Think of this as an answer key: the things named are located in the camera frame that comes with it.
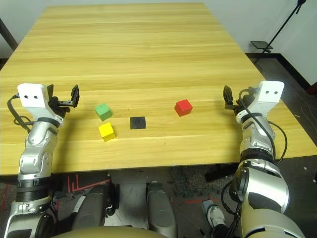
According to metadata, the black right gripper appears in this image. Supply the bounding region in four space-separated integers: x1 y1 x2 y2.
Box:
223 85 260 117

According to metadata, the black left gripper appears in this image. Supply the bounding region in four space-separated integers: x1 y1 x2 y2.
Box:
47 84 80 119

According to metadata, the green wooden block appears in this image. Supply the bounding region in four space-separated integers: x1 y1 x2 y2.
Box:
94 103 112 121

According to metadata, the red wooden block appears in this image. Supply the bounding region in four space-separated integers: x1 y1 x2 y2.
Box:
174 99 193 117

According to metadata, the yellow wooden block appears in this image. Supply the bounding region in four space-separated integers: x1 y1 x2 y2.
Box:
98 122 116 142

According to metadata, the black foot pedal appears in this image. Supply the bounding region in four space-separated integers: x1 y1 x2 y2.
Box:
250 40 274 50

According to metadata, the black table foot bar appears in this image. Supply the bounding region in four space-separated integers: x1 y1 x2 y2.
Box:
205 163 240 181

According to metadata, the red cube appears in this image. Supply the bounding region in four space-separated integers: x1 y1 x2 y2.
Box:
130 116 147 130

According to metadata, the black tripod stand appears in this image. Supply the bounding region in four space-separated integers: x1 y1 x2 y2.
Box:
253 0 308 62

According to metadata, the speckled black floor mat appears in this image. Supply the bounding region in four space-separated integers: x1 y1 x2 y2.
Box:
170 165 235 198

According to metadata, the grey table base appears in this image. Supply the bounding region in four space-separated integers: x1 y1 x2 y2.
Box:
107 169 171 191

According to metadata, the grey pedal box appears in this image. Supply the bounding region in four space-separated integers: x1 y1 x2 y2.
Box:
202 198 218 214

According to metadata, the grey left robot leg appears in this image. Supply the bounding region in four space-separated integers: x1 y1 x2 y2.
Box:
71 184 111 231

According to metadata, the grey robot leg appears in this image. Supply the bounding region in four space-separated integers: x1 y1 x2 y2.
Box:
71 184 111 231
146 181 178 238

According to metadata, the white shoe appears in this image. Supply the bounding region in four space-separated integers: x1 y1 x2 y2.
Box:
208 205 226 228

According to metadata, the grey right robot leg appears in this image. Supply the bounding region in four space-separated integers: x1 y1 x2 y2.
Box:
146 181 178 238

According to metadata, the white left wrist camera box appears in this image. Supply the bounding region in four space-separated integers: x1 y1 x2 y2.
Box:
16 83 65 124

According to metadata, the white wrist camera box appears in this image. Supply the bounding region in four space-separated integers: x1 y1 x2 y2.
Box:
250 80 285 117
16 83 65 124

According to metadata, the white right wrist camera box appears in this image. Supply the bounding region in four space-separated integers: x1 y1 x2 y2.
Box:
250 80 285 117

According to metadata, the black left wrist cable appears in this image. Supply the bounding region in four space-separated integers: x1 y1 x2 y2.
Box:
6 93 34 133

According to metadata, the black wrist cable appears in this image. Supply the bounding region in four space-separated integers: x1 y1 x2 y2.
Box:
6 93 34 133
238 88 288 167

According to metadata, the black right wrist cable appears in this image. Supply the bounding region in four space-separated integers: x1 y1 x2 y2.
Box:
238 88 288 167

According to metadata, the black right shoulder cable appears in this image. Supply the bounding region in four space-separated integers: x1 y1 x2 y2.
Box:
221 179 246 238

